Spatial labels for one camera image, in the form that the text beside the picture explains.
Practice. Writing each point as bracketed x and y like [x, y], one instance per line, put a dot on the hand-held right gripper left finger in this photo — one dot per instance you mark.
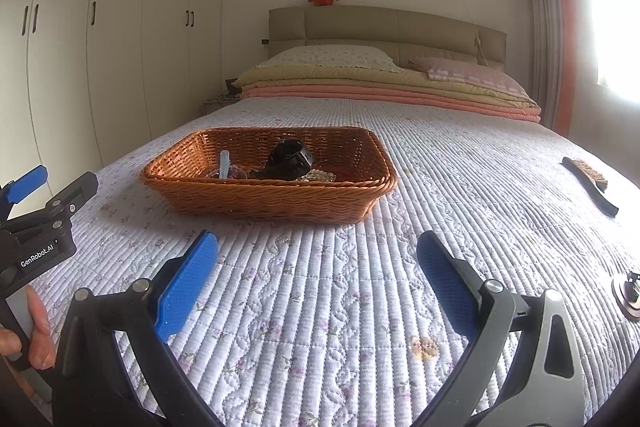
[187, 287]

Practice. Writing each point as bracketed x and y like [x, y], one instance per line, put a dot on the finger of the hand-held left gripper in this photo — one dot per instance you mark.
[75, 192]
[27, 183]

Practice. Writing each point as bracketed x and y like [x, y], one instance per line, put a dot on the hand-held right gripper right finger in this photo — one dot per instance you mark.
[445, 287]

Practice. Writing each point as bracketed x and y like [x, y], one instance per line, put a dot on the brown wicker basket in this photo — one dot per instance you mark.
[280, 202]

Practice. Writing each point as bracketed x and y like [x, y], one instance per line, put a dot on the clear blue tube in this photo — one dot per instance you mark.
[225, 162]

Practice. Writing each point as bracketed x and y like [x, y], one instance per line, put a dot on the person's left hand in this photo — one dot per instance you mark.
[39, 332]

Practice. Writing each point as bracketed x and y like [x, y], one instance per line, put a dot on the white quilted bedspread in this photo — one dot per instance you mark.
[350, 307]

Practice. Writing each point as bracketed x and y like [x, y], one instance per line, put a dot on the white wardrobe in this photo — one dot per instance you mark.
[125, 32]

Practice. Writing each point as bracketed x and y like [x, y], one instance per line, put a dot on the dark nightstand item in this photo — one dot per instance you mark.
[232, 88]

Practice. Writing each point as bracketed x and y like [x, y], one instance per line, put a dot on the folded pink blanket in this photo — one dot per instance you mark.
[375, 96]

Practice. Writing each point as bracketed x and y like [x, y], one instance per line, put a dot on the pink checked pillow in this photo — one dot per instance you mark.
[475, 77]

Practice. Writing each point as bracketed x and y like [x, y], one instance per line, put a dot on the folded yellow blanket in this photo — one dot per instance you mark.
[350, 77]

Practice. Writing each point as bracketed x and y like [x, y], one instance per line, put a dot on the white dotted pillow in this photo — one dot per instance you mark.
[335, 57]

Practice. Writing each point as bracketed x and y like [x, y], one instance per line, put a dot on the beige padded headboard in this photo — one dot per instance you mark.
[360, 27]

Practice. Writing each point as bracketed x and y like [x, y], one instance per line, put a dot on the striped orange grey curtain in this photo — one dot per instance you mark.
[547, 32]

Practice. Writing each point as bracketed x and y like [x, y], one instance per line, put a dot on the window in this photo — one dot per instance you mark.
[612, 22]

